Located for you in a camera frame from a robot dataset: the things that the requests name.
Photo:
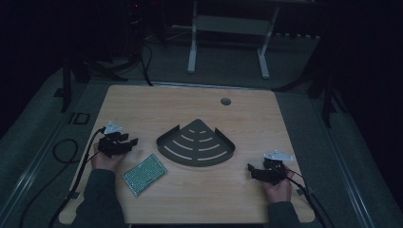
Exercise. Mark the black rectangular floor bracket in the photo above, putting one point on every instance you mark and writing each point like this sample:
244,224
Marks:
80,118

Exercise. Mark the green scouring pad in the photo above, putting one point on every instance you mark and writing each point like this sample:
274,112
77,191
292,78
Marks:
144,174

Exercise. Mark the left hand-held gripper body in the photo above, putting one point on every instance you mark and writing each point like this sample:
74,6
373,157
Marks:
109,146

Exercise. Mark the white metal desk frame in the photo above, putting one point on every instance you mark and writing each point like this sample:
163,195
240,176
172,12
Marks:
193,47

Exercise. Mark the black metal stand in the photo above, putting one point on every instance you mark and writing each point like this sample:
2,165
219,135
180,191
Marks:
328,101
66,88

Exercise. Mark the person's right hand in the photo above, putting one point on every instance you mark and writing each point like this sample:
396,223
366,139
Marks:
279,191

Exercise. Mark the dark metal corner shelf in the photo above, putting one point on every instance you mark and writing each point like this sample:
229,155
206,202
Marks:
196,147

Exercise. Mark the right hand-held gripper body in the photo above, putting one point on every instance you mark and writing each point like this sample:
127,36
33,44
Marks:
273,171

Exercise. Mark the person's left hand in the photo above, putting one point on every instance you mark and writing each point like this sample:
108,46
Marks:
106,161

